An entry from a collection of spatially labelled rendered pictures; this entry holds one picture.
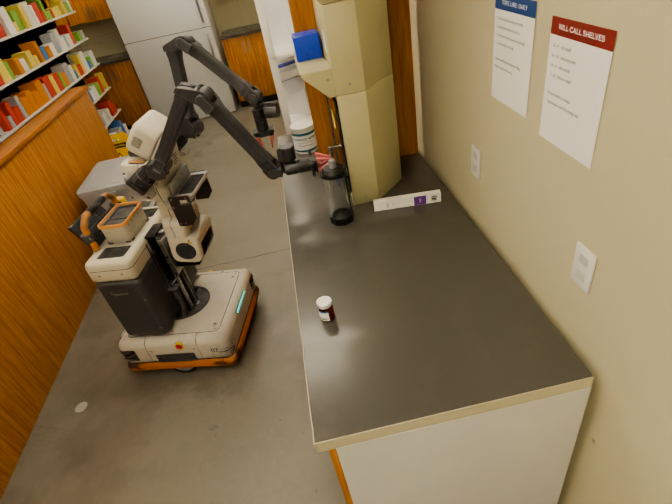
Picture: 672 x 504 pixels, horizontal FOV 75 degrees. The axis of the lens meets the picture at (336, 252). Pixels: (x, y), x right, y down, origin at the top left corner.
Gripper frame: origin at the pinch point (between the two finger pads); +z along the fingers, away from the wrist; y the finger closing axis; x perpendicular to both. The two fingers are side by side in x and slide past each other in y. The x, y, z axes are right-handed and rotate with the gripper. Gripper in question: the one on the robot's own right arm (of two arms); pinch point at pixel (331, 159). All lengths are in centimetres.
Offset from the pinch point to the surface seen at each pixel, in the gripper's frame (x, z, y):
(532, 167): -25, 48, -65
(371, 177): 8.0, 14.6, -7.2
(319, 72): -36.6, 0.4, -1.0
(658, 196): -44, 48, -104
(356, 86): -29.3, 12.9, -2.0
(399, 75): -15, 39, 33
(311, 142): 23, -5, 57
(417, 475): 32, 0, -115
